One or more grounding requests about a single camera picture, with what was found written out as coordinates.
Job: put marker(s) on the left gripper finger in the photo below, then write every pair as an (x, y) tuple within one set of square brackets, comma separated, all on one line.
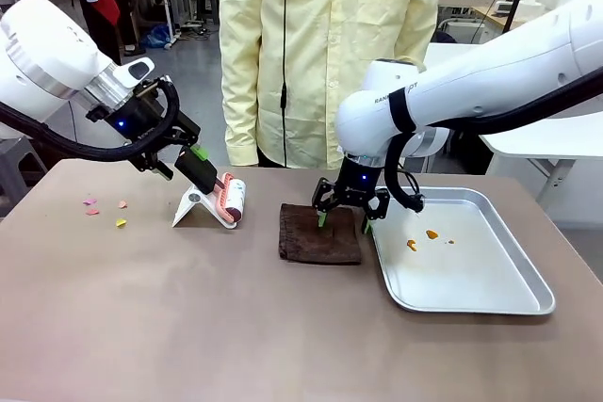
[(158, 167), (199, 153)]

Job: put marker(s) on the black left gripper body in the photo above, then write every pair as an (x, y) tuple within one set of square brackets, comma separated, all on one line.
[(136, 119)]

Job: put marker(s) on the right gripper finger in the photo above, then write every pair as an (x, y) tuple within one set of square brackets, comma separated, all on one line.
[(377, 209), (321, 202)]

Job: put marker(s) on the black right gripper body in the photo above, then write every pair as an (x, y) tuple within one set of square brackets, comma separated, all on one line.
[(355, 183)]

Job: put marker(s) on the lint roller with pink frame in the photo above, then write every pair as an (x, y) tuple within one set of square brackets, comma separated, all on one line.
[(198, 173)]

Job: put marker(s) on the brown terry cloth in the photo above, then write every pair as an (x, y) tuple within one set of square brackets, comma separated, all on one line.
[(320, 244)]

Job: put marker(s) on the salmon paper scrap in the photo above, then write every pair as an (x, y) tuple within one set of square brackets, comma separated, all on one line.
[(122, 204)]

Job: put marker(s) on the person's right forearm yellow sleeve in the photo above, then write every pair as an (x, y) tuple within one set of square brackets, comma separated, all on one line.
[(240, 129)]

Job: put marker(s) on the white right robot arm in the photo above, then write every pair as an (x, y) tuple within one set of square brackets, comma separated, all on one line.
[(494, 72)]

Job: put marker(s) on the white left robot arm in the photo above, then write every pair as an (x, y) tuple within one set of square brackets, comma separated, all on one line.
[(37, 53)]

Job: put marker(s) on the white lint roller stand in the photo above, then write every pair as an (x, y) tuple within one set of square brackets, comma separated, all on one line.
[(188, 206)]

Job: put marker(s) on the large orange sauce stain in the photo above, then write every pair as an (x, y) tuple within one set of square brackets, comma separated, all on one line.
[(412, 245)]

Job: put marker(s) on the oval orange sauce stain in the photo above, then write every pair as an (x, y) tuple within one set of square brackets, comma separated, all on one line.
[(432, 234)]

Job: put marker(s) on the yellow paper scrap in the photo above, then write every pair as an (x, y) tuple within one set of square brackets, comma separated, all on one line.
[(121, 222)]

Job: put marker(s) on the blue plastic bag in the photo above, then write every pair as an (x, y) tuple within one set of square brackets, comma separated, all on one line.
[(158, 37)]

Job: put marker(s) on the silver metal tray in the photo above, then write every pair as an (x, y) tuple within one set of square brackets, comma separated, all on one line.
[(461, 275)]

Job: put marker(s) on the grey metal stool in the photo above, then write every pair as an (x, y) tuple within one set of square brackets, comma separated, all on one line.
[(19, 166)]

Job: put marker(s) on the person in yellow coat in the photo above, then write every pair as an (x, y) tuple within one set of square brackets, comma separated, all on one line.
[(320, 44)]

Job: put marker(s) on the white side table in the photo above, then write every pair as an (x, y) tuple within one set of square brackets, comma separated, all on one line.
[(542, 143)]

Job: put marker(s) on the wooden background table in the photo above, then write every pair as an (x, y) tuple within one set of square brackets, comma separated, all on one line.
[(499, 16)]

